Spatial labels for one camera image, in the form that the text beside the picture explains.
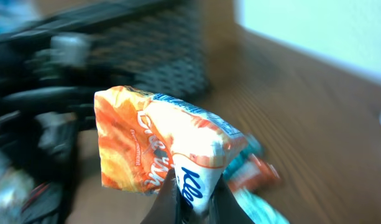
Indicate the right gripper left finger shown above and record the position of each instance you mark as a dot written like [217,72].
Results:
[167,203]

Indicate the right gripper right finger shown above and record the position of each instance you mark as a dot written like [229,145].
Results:
[223,207]

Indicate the red snack bar wrapper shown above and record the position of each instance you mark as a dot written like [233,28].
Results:
[254,174]

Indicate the orange small box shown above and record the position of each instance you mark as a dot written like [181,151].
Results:
[142,135]

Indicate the light blue wipes pack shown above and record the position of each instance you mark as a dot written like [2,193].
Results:
[258,210]

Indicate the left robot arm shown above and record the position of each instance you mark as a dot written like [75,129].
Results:
[46,98]

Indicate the grey plastic shopping basket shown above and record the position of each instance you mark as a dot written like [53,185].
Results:
[162,47]

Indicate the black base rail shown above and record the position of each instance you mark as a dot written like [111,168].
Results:
[88,19]

